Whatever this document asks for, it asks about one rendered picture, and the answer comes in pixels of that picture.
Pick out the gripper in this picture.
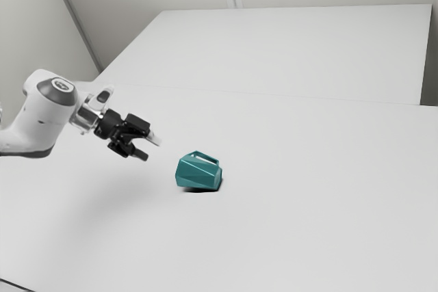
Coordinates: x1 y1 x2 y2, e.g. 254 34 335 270
93 108 164 162

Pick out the teal faceted mug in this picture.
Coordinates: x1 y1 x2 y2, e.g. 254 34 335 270
175 150 224 191

